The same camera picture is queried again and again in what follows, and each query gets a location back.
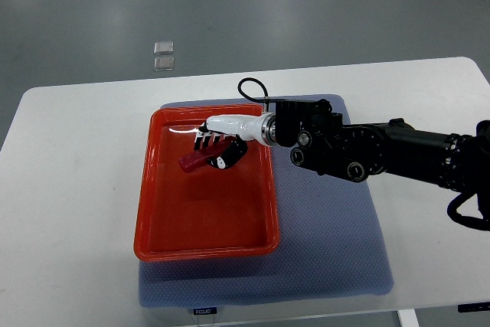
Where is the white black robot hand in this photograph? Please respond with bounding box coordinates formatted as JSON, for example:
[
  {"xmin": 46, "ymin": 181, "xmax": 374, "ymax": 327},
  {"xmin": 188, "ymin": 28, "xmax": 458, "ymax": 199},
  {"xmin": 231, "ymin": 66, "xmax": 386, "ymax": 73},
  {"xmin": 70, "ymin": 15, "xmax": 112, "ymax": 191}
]
[{"xmin": 194, "ymin": 113, "xmax": 277, "ymax": 170}]

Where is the red pepper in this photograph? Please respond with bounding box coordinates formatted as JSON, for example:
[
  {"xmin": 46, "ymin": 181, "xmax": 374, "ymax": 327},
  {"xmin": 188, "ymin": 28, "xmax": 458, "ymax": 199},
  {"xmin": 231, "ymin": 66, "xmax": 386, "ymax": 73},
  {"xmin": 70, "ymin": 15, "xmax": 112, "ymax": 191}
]
[{"xmin": 178, "ymin": 139, "xmax": 232, "ymax": 173}]

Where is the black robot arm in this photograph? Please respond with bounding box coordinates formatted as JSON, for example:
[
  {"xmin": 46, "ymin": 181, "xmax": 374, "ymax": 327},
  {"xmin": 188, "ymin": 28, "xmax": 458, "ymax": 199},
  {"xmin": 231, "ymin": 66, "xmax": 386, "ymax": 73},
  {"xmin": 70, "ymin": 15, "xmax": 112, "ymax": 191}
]
[{"xmin": 274, "ymin": 99, "xmax": 489, "ymax": 231}]

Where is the red plastic tray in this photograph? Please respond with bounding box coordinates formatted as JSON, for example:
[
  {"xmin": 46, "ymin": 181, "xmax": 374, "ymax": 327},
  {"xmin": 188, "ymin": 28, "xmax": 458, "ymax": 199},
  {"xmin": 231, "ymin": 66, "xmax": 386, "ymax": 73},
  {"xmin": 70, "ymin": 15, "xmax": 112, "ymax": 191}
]
[{"xmin": 133, "ymin": 103, "xmax": 280, "ymax": 262}]

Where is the lower floor plate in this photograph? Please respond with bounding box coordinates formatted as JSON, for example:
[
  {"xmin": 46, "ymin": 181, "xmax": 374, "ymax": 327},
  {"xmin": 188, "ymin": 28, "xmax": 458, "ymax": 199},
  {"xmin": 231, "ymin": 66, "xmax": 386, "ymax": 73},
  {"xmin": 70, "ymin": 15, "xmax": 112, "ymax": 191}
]
[{"xmin": 153, "ymin": 56, "xmax": 175, "ymax": 71}]

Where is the floor plate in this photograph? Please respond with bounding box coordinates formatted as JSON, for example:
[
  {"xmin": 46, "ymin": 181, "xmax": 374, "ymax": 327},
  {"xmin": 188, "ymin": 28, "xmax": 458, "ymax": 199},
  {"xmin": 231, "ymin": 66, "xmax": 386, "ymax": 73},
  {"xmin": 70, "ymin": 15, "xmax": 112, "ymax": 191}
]
[
  {"xmin": 153, "ymin": 56, "xmax": 175, "ymax": 71},
  {"xmin": 153, "ymin": 41, "xmax": 174, "ymax": 55}
]

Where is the upper floor plate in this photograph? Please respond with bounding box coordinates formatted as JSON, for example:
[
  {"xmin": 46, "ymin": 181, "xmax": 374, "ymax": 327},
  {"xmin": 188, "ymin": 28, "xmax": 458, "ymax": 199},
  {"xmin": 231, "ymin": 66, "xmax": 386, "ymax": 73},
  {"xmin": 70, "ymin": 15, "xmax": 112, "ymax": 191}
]
[{"xmin": 153, "ymin": 41, "xmax": 174, "ymax": 55}]

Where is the blue-grey mesh mat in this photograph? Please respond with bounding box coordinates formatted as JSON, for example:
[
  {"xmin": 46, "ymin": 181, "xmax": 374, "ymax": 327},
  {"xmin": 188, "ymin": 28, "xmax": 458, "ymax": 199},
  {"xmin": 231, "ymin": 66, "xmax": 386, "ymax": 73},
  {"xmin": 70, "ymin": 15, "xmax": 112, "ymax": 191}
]
[{"xmin": 137, "ymin": 93, "xmax": 395, "ymax": 309}]

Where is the black label tag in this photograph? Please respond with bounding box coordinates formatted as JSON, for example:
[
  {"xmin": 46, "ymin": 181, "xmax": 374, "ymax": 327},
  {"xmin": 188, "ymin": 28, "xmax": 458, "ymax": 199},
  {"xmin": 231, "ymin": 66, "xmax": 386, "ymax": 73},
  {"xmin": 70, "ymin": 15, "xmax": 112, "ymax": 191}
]
[{"xmin": 193, "ymin": 307, "xmax": 217, "ymax": 316}]

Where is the white table leg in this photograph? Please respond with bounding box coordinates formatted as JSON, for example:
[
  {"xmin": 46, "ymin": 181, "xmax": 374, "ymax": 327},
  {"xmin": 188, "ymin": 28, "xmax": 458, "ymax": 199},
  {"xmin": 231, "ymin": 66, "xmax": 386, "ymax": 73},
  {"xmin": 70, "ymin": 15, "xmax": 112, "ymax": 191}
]
[{"xmin": 397, "ymin": 309, "xmax": 420, "ymax": 327}]

